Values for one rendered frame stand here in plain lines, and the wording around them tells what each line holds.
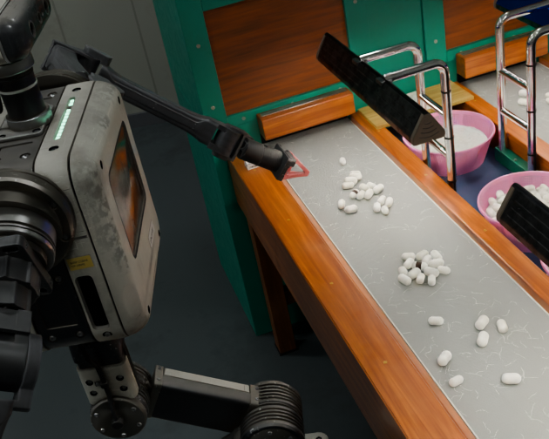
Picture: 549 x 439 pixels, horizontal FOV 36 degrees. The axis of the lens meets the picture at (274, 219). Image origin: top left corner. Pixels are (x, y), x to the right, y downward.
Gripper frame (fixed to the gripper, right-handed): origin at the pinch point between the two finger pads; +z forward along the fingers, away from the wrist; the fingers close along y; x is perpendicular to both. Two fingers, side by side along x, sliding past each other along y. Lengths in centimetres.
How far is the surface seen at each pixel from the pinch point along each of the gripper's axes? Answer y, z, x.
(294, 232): -10.2, -0.2, 13.1
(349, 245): -19.8, 10.2, 7.9
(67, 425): 36, -13, 122
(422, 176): -3.6, 30.2, -11.9
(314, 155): 29.8, 16.2, 2.5
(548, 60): 40, 81, -54
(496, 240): -40, 32, -13
